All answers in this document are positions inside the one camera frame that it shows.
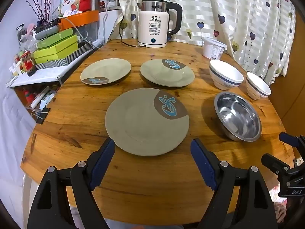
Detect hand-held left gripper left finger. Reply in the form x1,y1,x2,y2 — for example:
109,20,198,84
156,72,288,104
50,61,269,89
27,138,116,229

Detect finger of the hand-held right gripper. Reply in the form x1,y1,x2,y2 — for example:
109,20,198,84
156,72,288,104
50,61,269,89
279,132,305,149
261,153,290,176

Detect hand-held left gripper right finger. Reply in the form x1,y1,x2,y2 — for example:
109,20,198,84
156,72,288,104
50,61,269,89
190,138,278,229

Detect grey plate with blue print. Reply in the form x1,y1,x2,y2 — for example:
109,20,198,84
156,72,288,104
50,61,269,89
140,58,195,88
105,88,190,157
80,58,132,86

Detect stainless steel bowl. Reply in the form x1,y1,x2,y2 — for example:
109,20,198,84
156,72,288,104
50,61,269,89
214,91,262,142

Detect white blue-striped ceramic bowl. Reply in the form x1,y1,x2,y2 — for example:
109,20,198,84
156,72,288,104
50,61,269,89
245,72,272,100
209,60,245,90

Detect brown wooden panel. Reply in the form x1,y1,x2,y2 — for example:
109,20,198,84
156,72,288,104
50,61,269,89
280,10,305,136

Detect small red bottle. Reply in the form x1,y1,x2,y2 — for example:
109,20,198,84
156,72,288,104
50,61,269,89
23,89,35,105

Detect grey zigzag patterned box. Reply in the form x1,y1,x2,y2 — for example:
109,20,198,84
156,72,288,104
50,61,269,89
35,43,94,70

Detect white shelf board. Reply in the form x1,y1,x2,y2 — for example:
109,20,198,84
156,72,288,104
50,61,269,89
6,39,103,89

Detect lime green flat box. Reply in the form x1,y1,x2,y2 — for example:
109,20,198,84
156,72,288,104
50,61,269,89
33,42,79,64
33,35,79,56

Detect white plastic tub with lid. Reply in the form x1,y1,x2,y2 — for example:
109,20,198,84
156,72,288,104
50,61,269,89
202,37,227,60

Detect white kettle base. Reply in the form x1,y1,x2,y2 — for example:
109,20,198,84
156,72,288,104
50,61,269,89
137,39,168,49

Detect red printed tin can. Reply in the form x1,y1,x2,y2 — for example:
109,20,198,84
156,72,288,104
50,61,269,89
21,51,37,77

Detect dark green flat box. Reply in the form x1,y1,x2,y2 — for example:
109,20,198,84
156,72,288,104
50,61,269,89
36,28,74,49

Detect grey oval case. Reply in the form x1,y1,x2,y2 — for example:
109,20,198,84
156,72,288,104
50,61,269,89
35,24,60,40

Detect clear storage box orange lid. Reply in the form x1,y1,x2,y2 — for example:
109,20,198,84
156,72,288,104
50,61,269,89
59,10,100,45

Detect clear plastic bag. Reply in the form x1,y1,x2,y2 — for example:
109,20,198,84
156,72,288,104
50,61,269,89
18,33,38,53

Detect cream curtain with heart print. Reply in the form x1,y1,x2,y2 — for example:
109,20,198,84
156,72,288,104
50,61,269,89
116,0,297,87

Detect dark glass jar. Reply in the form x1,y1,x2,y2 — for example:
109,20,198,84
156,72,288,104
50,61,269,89
16,24,26,44

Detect purple decorative twigs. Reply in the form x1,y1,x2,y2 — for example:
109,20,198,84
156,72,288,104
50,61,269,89
20,0,59,23

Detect black power cord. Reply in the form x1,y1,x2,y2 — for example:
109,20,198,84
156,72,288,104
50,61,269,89
118,17,143,48

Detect white cable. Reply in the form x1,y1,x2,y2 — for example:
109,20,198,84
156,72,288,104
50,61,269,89
58,17,84,40

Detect white electric kettle black handle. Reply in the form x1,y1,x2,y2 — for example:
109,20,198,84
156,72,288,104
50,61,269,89
136,0,183,44

